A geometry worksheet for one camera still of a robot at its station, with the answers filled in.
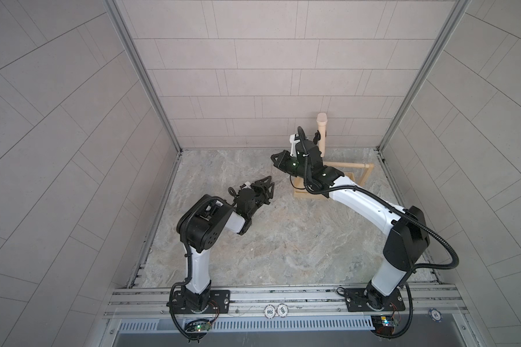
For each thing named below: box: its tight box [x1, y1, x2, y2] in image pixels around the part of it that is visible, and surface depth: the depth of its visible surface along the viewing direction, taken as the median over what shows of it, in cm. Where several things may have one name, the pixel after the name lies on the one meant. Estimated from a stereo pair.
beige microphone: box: [316, 112, 328, 157], surface depth 96 cm
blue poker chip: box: [428, 307, 443, 323], surface depth 70 cm
